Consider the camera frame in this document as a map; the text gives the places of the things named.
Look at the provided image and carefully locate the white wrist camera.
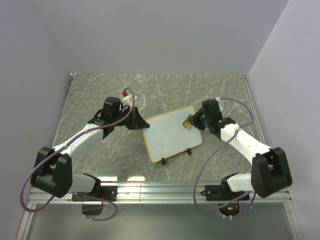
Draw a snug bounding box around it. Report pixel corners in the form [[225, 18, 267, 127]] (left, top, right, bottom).
[[121, 91, 138, 107], [215, 97, 223, 111]]

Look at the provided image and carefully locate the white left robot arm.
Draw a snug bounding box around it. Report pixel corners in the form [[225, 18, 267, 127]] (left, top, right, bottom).
[[30, 97, 150, 201]]

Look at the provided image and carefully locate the yellow framed whiteboard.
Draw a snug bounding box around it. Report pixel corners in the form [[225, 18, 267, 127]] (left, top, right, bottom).
[[142, 105, 203, 163]]

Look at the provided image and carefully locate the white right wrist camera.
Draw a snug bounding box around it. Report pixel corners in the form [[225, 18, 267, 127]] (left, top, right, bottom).
[[215, 97, 223, 111]]

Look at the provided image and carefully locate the yellow handled eraser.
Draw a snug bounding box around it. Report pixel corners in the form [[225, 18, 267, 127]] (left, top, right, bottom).
[[183, 114, 193, 129]]

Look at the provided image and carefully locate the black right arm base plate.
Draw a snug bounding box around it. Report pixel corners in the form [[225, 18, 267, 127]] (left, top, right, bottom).
[[200, 185, 226, 202]]

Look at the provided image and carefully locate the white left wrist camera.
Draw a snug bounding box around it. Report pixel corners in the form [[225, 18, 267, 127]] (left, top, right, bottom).
[[121, 91, 138, 107]]

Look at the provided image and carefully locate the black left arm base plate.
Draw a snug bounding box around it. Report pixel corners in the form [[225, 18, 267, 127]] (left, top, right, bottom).
[[71, 185, 118, 202]]

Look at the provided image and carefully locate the aluminium mounting rail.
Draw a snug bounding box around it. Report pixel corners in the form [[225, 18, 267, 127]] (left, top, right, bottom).
[[26, 181, 292, 207]]

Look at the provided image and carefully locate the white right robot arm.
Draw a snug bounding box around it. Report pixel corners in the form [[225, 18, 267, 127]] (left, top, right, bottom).
[[183, 97, 293, 200]]

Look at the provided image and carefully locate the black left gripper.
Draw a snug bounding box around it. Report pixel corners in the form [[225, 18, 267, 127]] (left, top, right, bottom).
[[113, 107, 149, 131]]

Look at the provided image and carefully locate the black left whiteboard foot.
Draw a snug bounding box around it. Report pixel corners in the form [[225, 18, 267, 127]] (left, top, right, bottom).
[[160, 158, 166, 165]]

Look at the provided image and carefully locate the aluminium side rail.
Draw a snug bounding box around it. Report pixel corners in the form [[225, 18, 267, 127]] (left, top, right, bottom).
[[241, 74, 267, 145]]

